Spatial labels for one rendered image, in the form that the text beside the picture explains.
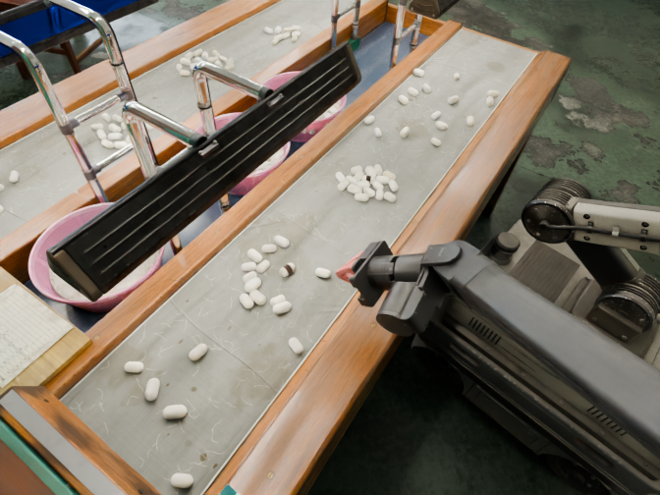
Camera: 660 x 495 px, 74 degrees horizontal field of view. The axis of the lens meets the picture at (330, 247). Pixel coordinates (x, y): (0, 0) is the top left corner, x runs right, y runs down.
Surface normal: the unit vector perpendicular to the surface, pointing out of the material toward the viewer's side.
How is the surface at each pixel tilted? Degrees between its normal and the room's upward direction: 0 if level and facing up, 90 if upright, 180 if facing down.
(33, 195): 0
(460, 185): 0
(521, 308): 44
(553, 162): 0
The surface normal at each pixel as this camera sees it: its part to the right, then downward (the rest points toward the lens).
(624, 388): -0.64, -0.61
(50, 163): 0.05, -0.62
